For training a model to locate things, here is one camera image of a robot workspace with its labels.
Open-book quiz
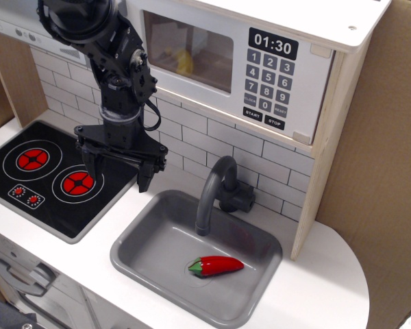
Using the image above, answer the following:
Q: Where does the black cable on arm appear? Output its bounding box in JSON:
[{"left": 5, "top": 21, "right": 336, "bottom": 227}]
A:
[{"left": 142, "top": 97, "right": 162, "bottom": 132}]

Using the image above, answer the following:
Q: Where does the black toy stovetop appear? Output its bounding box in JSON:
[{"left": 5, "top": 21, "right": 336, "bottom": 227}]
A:
[{"left": 0, "top": 121, "right": 137, "bottom": 244}]

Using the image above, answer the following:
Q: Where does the grey oven door handle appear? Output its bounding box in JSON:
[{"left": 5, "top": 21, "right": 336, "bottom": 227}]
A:
[{"left": 0, "top": 258, "right": 56, "bottom": 297}]

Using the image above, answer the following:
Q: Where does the grey toy range hood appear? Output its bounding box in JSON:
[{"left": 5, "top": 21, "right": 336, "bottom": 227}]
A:
[{"left": 0, "top": 0, "right": 88, "bottom": 66}]

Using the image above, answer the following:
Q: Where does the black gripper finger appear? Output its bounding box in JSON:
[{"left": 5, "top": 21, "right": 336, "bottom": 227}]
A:
[
  {"left": 137, "top": 162, "right": 154, "bottom": 193},
  {"left": 81, "top": 147, "right": 97, "bottom": 178}
]

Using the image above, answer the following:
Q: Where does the grey toy sink basin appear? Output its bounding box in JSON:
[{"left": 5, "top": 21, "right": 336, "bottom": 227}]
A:
[{"left": 110, "top": 190, "right": 282, "bottom": 328}]

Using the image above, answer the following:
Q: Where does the white toy oven door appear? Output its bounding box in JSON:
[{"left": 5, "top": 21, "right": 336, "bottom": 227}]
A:
[{"left": 0, "top": 234, "right": 97, "bottom": 328}]

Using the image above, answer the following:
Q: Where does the wooden toy microwave cabinet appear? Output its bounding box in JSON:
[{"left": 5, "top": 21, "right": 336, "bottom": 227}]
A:
[{"left": 177, "top": 0, "right": 393, "bottom": 262}]

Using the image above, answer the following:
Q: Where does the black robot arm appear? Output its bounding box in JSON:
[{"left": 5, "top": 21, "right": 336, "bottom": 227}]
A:
[{"left": 37, "top": 1, "right": 168, "bottom": 193}]

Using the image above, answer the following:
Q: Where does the grey toy faucet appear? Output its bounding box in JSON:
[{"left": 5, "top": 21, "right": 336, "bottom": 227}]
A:
[{"left": 195, "top": 156, "right": 256, "bottom": 236}]

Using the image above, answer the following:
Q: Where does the brown cardboard panel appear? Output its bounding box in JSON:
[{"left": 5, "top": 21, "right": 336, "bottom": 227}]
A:
[{"left": 316, "top": 1, "right": 411, "bottom": 328}]

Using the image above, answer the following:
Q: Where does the red toy chili pepper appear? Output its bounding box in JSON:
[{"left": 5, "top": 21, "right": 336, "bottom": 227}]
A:
[{"left": 188, "top": 256, "right": 245, "bottom": 277}]

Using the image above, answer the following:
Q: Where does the white toy microwave door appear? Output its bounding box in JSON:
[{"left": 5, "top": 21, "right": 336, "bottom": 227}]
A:
[{"left": 126, "top": 1, "right": 334, "bottom": 145}]

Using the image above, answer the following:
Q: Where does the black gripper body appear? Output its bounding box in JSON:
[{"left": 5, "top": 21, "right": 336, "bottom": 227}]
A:
[{"left": 74, "top": 118, "right": 168, "bottom": 171}]

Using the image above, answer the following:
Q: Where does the yellow toy banana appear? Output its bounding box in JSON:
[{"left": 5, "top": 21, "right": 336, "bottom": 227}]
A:
[{"left": 174, "top": 49, "right": 194, "bottom": 76}]

